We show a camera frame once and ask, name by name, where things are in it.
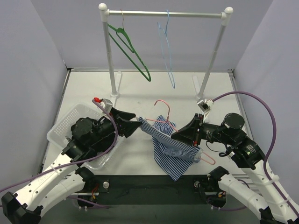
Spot blue white striped tank top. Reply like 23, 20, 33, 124
138, 115, 202, 181

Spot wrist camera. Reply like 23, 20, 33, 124
92, 98, 113, 114
197, 98, 214, 123

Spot light blue wire hanger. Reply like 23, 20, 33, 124
157, 10, 176, 89

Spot white clothes rack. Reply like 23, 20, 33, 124
99, 3, 234, 99

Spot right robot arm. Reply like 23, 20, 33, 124
171, 113, 299, 224

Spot white plastic basket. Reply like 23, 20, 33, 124
47, 103, 124, 171

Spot pink wire hanger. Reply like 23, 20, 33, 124
151, 99, 216, 165

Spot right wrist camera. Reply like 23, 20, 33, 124
197, 98, 214, 123

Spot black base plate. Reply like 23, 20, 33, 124
78, 175, 227, 208

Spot green hanger with gold hook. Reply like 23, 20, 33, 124
108, 10, 151, 82

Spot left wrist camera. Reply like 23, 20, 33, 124
92, 98, 113, 114

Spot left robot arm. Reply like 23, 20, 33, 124
1, 108, 141, 224

